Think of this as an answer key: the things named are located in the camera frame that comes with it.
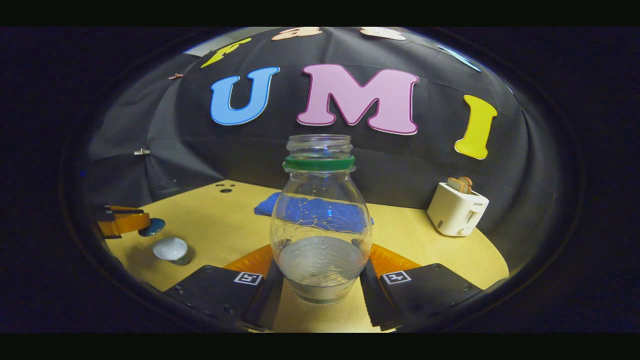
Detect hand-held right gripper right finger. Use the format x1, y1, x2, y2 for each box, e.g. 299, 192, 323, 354
359, 243, 484, 332

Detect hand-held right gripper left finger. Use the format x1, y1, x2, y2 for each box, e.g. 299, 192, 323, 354
164, 243, 285, 332

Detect blue teacup lid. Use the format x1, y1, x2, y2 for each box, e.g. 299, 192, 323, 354
138, 218, 166, 237

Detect white teacup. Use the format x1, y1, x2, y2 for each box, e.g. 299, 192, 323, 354
152, 236, 192, 266

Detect clear water bottle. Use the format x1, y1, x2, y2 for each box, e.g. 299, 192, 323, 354
269, 134, 374, 305

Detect white toaster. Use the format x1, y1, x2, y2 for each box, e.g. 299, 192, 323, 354
427, 182, 490, 237

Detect blue towel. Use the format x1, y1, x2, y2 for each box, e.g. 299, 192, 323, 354
254, 191, 375, 233

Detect toast slice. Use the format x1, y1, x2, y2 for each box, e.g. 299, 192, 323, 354
447, 176, 474, 195

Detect black backdrop cloth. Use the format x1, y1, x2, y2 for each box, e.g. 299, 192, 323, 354
85, 27, 556, 251

